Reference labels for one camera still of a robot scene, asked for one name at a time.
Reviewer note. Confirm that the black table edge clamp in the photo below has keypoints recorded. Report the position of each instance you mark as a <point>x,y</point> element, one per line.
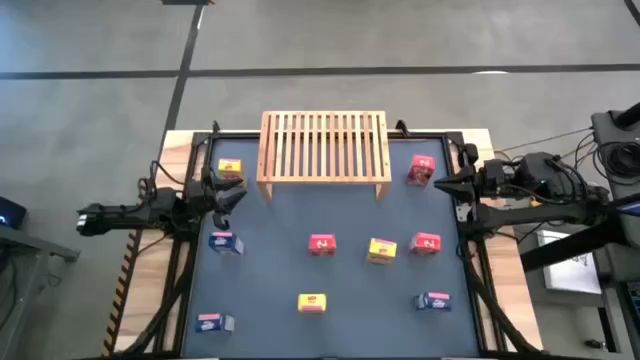
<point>216,127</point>
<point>401,127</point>

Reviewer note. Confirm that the wooden slatted shelf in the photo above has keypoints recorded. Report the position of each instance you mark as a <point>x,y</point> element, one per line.
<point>324,177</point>

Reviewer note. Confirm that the dark brown floor object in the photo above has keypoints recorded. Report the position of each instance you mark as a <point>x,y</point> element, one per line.
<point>187,2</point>

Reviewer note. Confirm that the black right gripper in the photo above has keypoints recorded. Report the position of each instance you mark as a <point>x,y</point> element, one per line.
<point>487,177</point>

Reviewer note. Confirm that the grey equipment cart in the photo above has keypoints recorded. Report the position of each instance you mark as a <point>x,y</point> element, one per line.
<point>607,130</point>

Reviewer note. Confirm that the yellow black hazard strip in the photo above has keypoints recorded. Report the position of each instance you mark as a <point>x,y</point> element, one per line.
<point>120,295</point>

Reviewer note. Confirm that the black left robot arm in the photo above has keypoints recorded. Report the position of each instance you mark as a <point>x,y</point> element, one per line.
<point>125,215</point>

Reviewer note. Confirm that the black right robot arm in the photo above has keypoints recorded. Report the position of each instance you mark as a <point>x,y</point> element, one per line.
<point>540,215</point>

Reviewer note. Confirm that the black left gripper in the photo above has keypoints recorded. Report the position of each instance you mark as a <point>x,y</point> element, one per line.
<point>204,197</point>

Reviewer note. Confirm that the grey side table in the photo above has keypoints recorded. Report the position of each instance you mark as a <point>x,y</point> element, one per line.
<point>30,245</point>

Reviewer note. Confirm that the blue grey table mat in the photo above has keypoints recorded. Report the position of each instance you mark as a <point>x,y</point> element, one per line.
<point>350,280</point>

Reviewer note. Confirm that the black stand beam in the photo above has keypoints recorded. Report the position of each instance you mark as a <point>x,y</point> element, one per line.
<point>565,250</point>

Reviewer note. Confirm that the yellow Corn Pops cereal box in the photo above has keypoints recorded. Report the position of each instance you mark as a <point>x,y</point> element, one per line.
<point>230,167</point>
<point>382,249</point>
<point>312,302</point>

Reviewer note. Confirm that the white paper sheet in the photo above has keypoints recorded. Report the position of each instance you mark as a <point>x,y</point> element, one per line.
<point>570,280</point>

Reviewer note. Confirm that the small black floor object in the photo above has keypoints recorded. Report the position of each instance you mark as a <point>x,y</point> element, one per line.
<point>595,344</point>

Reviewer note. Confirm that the blue Frosted Flakes cereal box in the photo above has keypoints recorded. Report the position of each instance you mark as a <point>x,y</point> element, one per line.
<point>222,242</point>
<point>210,323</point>
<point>435,301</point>

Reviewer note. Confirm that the red Froot Loops cereal box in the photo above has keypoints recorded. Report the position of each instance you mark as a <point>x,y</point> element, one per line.
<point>426,243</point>
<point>322,245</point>
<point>421,170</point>

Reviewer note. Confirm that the black device with blue light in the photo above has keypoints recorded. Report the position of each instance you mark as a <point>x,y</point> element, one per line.
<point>12,212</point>

